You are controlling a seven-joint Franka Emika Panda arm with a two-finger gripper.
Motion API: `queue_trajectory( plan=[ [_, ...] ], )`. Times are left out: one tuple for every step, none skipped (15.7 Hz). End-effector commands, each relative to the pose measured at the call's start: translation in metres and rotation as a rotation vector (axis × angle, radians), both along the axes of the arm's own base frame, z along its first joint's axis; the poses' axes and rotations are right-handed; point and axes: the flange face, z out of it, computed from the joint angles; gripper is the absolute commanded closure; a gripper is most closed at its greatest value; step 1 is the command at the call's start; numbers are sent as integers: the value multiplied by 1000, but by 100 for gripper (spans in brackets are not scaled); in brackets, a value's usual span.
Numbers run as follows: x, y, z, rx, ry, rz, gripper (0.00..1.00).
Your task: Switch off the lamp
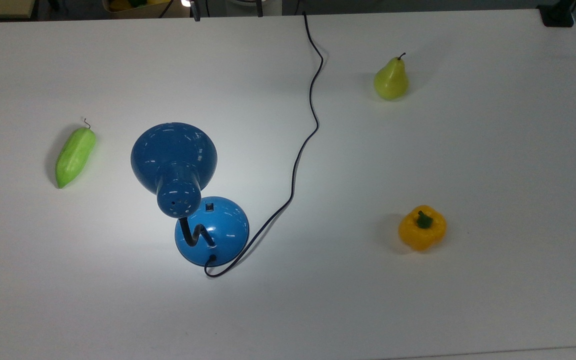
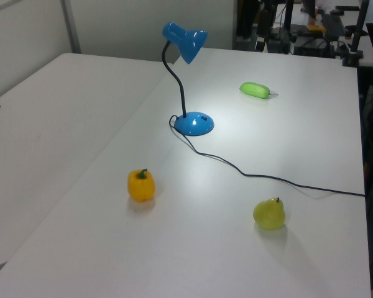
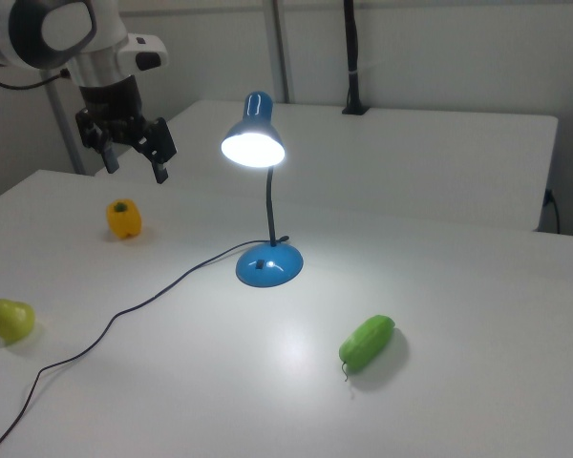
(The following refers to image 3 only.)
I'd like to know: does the grey metal frame post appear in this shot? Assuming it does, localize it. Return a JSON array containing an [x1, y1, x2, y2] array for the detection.
[[270, 0, 296, 104], [45, 71, 88, 176]]

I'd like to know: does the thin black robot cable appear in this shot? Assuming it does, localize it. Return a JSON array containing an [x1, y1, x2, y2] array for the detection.
[[0, 54, 73, 91]]

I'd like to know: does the blue gooseneck desk lamp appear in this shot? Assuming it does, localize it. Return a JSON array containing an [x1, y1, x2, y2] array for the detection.
[[219, 91, 305, 289]]

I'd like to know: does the yellow bell pepper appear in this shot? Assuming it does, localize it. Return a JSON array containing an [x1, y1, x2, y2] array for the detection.
[[105, 198, 143, 240]]

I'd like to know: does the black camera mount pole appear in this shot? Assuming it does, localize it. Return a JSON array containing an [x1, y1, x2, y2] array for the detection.
[[341, 0, 371, 116]]

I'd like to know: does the black wall plug cable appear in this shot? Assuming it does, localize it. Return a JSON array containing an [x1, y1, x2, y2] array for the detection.
[[543, 188, 562, 235]]

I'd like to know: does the black lamp power cable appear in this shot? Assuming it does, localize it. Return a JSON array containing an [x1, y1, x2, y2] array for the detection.
[[0, 239, 268, 458]]

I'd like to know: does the green pear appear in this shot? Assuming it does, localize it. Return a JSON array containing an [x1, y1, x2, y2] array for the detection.
[[0, 294, 36, 344]]

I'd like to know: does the green cucumber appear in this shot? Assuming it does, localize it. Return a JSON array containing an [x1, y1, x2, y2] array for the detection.
[[338, 314, 396, 383]]

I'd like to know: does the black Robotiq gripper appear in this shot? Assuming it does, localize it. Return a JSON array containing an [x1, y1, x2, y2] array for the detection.
[[74, 75, 179, 184]]

